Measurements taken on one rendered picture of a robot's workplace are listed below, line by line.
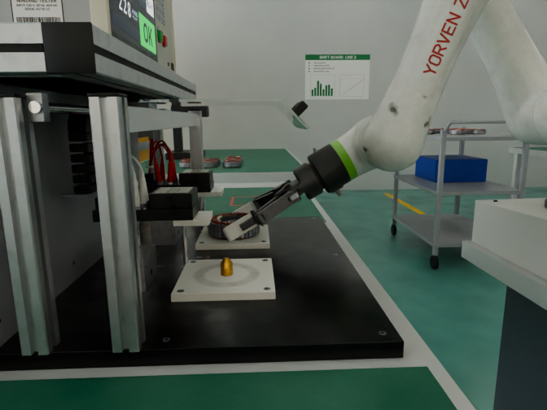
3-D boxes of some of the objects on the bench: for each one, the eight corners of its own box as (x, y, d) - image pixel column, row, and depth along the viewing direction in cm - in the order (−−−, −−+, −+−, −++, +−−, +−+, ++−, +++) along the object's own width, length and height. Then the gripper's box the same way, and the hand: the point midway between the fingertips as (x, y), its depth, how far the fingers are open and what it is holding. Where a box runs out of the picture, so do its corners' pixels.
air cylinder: (182, 235, 94) (181, 211, 93) (176, 245, 86) (174, 219, 85) (159, 236, 94) (158, 211, 92) (151, 246, 86) (150, 220, 85)
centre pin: (233, 272, 68) (232, 255, 67) (232, 276, 66) (232, 259, 65) (220, 272, 68) (220, 256, 67) (220, 276, 66) (219, 259, 65)
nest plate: (271, 263, 75) (271, 257, 74) (275, 299, 60) (275, 291, 60) (187, 266, 74) (187, 259, 74) (171, 302, 59) (170, 294, 59)
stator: (259, 226, 96) (259, 211, 95) (260, 240, 85) (260, 222, 84) (210, 227, 95) (210, 211, 95) (205, 241, 85) (204, 224, 84)
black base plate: (320, 224, 111) (320, 215, 111) (403, 358, 49) (404, 340, 48) (143, 228, 109) (142, 219, 109) (-6, 372, 47) (-9, 353, 46)
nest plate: (267, 229, 98) (267, 224, 98) (269, 248, 84) (269, 242, 83) (203, 230, 98) (203, 225, 97) (194, 250, 83) (194, 244, 83)
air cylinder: (158, 274, 70) (155, 242, 69) (146, 292, 63) (143, 257, 62) (127, 275, 70) (124, 243, 69) (112, 293, 63) (109, 258, 61)
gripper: (334, 201, 78) (234, 259, 79) (316, 183, 101) (238, 228, 102) (315, 167, 76) (213, 227, 78) (301, 156, 99) (222, 202, 101)
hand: (234, 224), depth 90 cm, fingers closed on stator, 11 cm apart
